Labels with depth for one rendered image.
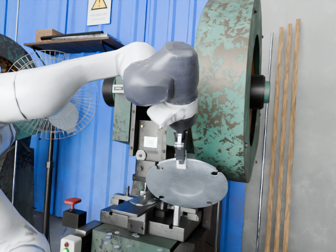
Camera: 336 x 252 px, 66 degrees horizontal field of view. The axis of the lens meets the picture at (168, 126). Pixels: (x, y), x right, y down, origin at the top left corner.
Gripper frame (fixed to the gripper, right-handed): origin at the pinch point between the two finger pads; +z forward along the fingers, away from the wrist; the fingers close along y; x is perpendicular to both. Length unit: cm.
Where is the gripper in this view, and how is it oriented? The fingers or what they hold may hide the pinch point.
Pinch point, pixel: (181, 159)
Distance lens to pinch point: 83.5
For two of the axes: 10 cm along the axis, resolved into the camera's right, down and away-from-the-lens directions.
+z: 0.5, 7.2, 6.9
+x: -9.9, -0.6, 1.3
